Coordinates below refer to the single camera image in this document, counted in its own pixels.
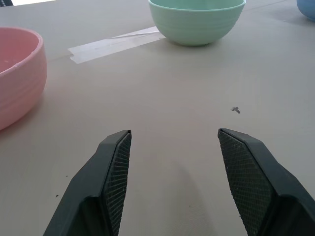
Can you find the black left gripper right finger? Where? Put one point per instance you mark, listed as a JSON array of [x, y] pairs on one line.
[[265, 182]]

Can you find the green plastic bowl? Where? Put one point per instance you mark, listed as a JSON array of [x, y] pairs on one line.
[[197, 22]]

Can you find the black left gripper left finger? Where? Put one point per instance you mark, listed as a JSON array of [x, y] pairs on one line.
[[98, 182]]

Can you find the black chair part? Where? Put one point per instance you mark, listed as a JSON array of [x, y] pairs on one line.
[[6, 2]]

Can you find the blue plastic bowl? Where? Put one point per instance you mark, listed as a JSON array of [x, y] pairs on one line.
[[307, 8]]

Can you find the clear tape strip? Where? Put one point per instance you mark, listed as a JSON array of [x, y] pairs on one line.
[[110, 46]]

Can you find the pink plastic bowl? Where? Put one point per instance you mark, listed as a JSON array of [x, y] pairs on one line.
[[17, 81]]

